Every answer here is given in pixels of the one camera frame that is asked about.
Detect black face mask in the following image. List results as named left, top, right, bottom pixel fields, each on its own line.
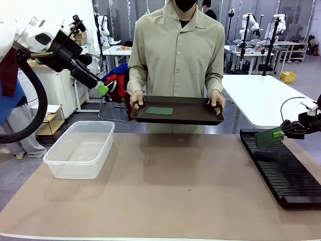
left=175, top=0, right=198, bottom=14

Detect wooden shelf table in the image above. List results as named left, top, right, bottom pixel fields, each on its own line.
left=274, top=41, right=309, bottom=63

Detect clear plastic storage box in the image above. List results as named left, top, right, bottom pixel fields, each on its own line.
left=43, top=120, right=116, bottom=180

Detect background white table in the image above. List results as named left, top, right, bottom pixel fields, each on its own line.
left=102, top=45, right=133, bottom=74
left=224, top=44, right=274, bottom=75

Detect black slotted PCB rack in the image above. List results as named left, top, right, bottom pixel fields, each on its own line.
left=239, top=128, right=321, bottom=209

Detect cardboard boxes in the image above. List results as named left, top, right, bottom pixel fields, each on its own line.
left=74, top=30, right=88, bottom=46

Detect person's right forearm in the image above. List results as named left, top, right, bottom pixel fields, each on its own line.
left=126, top=66, right=149, bottom=95

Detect person's left forearm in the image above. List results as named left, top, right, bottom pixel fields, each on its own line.
left=204, top=64, right=225, bottom=92

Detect black tripod stand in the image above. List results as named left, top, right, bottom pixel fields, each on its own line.
left=239, top=14, right=252, bottom=74
left=261, top=17, right=281, bottom=76
left=226, top=7, right=236, bottom=46

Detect red and blue jackets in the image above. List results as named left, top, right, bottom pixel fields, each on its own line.
left=101, top=63, right=131, bottom=105

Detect person's right hand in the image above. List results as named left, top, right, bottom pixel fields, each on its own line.
left=129, top=89, right=146, bottom=111

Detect person in beige shirt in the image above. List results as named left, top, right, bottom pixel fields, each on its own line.
left=126, top=0, right=226, bottom=135

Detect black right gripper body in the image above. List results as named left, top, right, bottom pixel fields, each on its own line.
left=298, top=107, right=321, bottom=134

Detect dark brown serving tray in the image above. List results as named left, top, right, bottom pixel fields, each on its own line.
left=130, top=95, right=225, bottom=126

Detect small wooden shelf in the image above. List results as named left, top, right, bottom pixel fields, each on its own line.
left=35, top=104, right=67, bottom=146

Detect large white table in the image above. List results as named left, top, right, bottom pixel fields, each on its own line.
left=222, top=74, right=321, bottom=134

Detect background person in black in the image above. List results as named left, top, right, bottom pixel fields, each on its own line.
left=201, top=0, right=218, bottom=21

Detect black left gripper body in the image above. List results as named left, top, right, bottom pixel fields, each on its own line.
left=40, top=29, right=84, bottom=74

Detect yellow plastic basket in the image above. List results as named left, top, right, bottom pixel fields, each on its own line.
left=280, top=71, right=297, bottom=83

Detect green PCB board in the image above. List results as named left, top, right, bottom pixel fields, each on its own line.
left=254, top=127, right=285, bottom=148
left=145, top=106, right=174, bottom=116

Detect thick black braided hose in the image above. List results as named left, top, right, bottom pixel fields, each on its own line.
left=0, top=49, right=49, bottom=145

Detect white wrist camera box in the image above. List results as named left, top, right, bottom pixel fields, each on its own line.
left=299, top=99, right=319, bottom=117

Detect person's left hand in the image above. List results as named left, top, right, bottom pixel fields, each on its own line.
left=208, top=88, right=227, bottom=115

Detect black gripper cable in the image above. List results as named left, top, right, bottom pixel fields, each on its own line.
left=280, top=96, right=307, bottom=124

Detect white cabinet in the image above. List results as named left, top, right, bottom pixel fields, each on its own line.
left=32, top=66, right=89, bottom=119

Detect metal frame chair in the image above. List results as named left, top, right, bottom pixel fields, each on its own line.
left=97, top=94, right=130, bottom=123

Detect bystander in blue and grey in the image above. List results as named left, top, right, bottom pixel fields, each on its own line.
left=0, top=46, right=48, bottom=159

